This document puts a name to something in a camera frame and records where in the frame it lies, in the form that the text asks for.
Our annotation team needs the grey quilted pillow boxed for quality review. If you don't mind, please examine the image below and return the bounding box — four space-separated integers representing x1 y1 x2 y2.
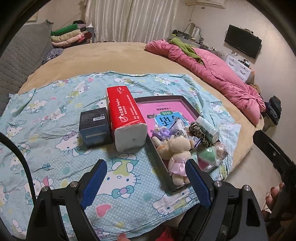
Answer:
0 20 54 112

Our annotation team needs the pink sponge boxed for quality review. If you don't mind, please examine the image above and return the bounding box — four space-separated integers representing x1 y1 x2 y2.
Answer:
214 141 229 163

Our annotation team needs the white drawer cabinet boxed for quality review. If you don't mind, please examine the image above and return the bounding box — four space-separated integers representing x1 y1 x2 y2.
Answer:
225 54 255 82

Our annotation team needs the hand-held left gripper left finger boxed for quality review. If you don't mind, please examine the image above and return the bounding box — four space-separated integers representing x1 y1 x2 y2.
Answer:
25 159 108 241

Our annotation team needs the green makeup sponge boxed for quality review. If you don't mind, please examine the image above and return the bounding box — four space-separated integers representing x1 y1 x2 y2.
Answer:
196 146 219 168

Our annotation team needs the green white tissue packet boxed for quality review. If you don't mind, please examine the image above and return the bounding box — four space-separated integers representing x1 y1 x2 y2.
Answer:
195 116 220 143

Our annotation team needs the stack of folded clothes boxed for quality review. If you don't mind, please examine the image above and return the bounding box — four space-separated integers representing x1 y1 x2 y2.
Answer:
50 20 94 49

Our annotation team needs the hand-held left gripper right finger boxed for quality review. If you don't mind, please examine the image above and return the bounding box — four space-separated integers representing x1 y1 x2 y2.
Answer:
185 159 266 241

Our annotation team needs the cluttered desk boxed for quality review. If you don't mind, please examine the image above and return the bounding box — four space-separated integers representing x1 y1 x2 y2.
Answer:
171 23 222 55

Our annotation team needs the black television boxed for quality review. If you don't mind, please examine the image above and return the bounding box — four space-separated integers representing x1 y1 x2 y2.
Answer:
224 24 262 59

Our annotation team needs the plush bear with pink dress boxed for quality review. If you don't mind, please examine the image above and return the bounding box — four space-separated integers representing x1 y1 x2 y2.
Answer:
167 137 195 186

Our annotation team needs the light blue printed blanket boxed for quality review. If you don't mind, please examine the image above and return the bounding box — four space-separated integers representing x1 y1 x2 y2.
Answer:
0 71 241 239

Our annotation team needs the red tissue pack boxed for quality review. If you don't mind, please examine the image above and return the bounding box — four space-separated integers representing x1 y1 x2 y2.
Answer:
106 85 148 153

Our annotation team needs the clear plastic packet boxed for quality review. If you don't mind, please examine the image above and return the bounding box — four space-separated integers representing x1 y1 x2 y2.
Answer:
170 117 189 139

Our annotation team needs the dark cardboard box tray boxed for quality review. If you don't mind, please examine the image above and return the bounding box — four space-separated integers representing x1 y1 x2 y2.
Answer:
134 95 228 192

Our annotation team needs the purple hair accessory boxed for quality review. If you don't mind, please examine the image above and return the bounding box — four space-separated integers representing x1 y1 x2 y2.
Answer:
149 127 173 141

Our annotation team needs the dark clothes pile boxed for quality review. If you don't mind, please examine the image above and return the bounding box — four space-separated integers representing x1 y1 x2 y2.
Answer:
264 95 282 127

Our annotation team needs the white curtain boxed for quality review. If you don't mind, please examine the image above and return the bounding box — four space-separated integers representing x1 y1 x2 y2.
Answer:
84 0 192 43

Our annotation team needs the person's right hand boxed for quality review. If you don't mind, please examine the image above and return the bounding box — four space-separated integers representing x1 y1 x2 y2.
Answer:
261 183 287 213

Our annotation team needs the small beige plush bear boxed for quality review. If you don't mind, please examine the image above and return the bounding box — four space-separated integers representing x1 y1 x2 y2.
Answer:
157 139 173 160

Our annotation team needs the white air conditioner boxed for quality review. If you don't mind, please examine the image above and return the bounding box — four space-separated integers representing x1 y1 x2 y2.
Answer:
184 0 226 9

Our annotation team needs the pink quilt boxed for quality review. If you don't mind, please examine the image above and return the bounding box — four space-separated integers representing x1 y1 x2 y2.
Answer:
145 39 266 126

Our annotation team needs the green cloth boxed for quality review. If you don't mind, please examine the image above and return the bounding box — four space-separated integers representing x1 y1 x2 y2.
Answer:
170 37 205 65

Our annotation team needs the dark floral cloth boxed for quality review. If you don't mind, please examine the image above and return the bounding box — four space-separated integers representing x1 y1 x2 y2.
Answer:
42 47 63 65

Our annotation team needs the dark blue box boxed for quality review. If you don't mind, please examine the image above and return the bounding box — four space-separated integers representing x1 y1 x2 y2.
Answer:
79 107 114 148

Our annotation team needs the person's red clothing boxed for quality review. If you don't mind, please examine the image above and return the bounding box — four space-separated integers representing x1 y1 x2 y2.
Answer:
157 227 183 241

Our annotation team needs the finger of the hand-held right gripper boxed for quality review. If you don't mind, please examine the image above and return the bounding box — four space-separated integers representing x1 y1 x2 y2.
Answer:
253 130 282 168

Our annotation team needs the pink book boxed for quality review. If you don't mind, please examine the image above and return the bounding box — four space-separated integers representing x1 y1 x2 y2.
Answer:
137 102 197 139

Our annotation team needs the black cable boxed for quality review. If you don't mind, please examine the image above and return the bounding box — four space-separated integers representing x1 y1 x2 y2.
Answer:
0 133 37 204

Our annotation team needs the tan round bed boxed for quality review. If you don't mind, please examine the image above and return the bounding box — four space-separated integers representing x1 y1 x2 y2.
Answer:
17 41 265 183

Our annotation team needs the leopard print scrunchie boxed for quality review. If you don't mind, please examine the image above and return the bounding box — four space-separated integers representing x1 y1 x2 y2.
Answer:
188 124 216 147

